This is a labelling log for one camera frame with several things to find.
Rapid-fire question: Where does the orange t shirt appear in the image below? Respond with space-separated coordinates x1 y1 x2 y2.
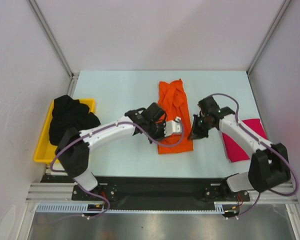
157 79 194 155

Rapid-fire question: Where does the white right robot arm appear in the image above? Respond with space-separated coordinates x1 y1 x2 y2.
188 95 292 201

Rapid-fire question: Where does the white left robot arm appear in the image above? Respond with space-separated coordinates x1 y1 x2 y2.
55 102 180 200

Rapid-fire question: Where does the folded pink t shirt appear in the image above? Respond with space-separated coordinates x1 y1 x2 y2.
221 118 269 163

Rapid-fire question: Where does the black t shirt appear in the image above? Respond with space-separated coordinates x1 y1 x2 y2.
48 95 101 146

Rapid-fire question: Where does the yellow plastic bin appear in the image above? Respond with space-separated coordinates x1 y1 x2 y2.
33 98 96 165

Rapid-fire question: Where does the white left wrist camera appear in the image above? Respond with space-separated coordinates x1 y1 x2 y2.
164 116 183 138

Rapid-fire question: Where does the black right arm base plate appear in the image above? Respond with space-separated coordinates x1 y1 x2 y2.
203 184 251 202

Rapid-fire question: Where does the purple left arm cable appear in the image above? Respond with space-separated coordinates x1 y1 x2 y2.
49 117 186 221

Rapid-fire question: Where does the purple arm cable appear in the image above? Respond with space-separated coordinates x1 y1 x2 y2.
211 92 300 221
49 117 186 221

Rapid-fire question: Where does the blue slotted cable duct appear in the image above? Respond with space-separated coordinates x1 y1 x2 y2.
36 203 229 214

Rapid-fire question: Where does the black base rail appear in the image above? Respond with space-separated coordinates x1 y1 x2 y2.
39 163 282 211

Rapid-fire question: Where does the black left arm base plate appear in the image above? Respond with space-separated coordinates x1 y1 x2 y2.
71 185 117 201

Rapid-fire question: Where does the aluminium front rail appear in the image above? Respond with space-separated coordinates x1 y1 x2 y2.
26 183 299 204

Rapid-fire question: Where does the aluminium frame post left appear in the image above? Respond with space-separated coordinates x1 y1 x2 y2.
26 0 75 80

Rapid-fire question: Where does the aluminium frame post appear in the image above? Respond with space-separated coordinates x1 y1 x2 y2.
26 0 75 80
246 0 293 77

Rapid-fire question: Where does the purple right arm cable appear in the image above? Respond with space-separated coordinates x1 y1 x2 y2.
211 92 300 221

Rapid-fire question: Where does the aluminium frame post right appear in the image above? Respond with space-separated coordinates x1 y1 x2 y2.
246 0 293 77

